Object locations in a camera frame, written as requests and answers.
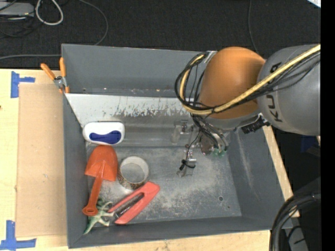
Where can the orange toy shovel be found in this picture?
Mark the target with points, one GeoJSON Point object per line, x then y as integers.
{"type": "Point", "coordinates": [103, 161]}

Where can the brown cardboard board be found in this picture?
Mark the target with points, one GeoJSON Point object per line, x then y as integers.
{"type": "Point", "coordinates": [39, 161]}

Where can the leopard print tape roll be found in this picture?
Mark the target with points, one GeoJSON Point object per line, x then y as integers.
{"type": "Point", "coordinates": [131, 183]}

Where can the green toy dinosaur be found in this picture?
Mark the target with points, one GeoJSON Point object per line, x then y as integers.
{"type": "Point", "coordinates": [98, 218]}

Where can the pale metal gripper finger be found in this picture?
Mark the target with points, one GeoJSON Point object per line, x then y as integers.
{"type": "Point", "coordinates": [179, 132]}
{"type": "Point", "coordinates": [190, 163]}

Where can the grey metal bin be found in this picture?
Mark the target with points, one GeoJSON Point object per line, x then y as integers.
{"type": "Point", "coordinates": [183, 192]}

